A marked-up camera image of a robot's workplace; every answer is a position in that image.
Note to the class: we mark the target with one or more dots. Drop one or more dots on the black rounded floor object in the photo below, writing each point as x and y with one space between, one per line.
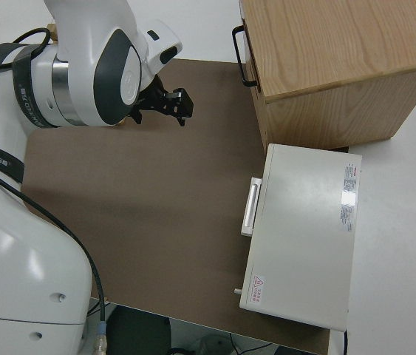
137 333

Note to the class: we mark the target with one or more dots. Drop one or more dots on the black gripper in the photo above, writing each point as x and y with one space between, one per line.
156 98

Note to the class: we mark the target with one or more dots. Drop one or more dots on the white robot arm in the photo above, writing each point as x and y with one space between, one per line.
26 259

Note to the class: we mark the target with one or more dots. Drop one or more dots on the brown table mat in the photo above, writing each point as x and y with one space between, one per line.
156 203

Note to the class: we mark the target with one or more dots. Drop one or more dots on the white toaster oven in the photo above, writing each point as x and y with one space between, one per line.
303 240

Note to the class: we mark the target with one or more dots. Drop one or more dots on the grey round floor object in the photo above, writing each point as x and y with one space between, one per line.
211 345

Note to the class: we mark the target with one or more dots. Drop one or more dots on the wooden drawer cabinet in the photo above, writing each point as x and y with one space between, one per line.
340 55

